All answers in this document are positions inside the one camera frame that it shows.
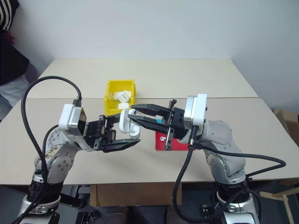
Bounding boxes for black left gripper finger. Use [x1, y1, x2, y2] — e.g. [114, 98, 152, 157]
[106, 113, 122, 125]
[102, 138, 142, 154]

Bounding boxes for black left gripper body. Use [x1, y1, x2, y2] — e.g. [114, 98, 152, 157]
[84, 114, 117, 152]

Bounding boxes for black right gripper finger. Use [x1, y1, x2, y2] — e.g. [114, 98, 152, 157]
[128, 113, 169, 135]
[130, 103, 171, 119]

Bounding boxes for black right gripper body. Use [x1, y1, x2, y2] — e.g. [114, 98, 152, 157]
[163, 98, 190, 151]

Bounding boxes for yellow plastic bin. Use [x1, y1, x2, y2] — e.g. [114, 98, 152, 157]
[103, 79, 137, 116]

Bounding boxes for white fittings in bin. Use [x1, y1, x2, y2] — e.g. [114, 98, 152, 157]
[117, 90, 132, 103]

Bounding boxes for red flat box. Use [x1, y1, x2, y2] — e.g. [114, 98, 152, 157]
[154, 130, 195, 152]

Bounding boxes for large flat cardboard box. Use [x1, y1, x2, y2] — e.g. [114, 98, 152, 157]
[89, 182, 183, 207]

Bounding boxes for brown cardboard box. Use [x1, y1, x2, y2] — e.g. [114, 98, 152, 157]
[273, 107, 299, 150]

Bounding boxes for person in black striped jacket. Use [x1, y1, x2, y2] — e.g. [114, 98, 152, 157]
[0, 0, 31, 122]

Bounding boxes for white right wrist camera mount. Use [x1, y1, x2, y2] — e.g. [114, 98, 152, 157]
[183, 93, 208, 132]

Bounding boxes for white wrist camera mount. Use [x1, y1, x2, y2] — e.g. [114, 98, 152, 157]
[58, 103, 89, 137]
[183, 93, 208, 132]

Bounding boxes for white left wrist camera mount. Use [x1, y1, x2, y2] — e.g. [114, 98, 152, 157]
[58, 103, 89, 137]

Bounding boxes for light wooden frame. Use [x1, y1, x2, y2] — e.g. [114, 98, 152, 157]
[260, 179, 299, 224]

